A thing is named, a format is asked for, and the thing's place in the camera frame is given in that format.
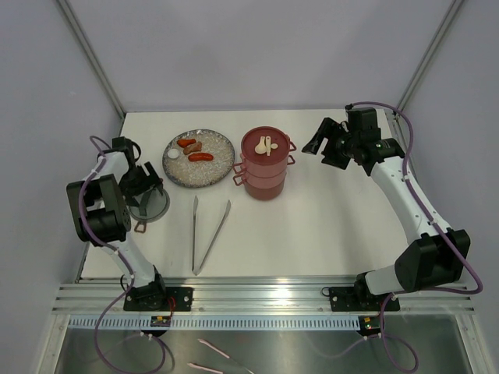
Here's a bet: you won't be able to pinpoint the orange fried chicken piece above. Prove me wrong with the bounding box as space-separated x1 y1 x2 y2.
177 139 196 148

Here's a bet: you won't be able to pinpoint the pink stick upper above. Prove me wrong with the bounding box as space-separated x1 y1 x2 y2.
197 339 231 359

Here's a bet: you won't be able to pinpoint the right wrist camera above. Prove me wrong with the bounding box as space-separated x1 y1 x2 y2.
347 108 380 138

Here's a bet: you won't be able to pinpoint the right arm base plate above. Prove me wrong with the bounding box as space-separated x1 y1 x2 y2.
320 287 386 312

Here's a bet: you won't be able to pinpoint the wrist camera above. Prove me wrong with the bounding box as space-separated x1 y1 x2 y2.
111 136 142 159
347 108 380 138

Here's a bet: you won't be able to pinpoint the dark red lunch container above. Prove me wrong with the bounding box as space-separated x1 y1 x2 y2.
232 171 287 201

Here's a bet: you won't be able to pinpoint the white slotted cable duct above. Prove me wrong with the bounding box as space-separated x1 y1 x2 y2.
69 315 360 331

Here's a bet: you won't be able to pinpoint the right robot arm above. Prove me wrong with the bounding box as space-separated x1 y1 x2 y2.
302 108 471 309

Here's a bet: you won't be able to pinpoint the aluminium front rail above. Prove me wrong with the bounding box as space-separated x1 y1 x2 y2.
51 277 475 315

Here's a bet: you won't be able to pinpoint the right aluminium post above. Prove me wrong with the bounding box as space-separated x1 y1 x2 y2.
397 0 467 111

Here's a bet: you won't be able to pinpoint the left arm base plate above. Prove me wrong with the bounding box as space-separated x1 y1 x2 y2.
123 287 193 312

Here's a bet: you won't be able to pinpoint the small white rice bowl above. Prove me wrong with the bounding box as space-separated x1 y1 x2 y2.
167 149 179 160

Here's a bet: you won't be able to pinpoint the aluminium post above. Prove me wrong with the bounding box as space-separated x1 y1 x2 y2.
397 0 467 111
55 0 126 123

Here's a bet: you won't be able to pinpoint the red sausage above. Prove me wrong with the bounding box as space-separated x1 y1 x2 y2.
188 152 214 162

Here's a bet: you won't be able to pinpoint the pink stick lower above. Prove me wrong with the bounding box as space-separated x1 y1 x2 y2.
187 362 223 374

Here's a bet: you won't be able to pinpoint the left aluminium post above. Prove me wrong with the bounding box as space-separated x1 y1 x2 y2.
55 0 126 123

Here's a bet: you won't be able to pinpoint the metal tongs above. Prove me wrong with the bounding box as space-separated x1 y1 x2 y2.
191 196 232 276

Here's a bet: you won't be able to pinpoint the speckled ceramic plate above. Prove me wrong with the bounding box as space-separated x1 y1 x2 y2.
162 129 235 189

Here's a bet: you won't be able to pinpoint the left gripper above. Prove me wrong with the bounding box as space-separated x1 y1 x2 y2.
118 162 162 207

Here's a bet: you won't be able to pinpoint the pink lunch container with handle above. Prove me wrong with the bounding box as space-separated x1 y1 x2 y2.
238 125 297 167

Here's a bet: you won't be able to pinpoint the pink stick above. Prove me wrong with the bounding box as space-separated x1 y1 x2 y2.
187 362 223 374
197 339 231 359

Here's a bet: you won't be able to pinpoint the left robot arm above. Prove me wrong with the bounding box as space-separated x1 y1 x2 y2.
66 149 168 310

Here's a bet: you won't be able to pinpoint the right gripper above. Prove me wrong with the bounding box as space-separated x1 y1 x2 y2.
303 117 359 170

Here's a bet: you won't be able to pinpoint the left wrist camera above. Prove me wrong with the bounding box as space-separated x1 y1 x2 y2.
111 136 142 159

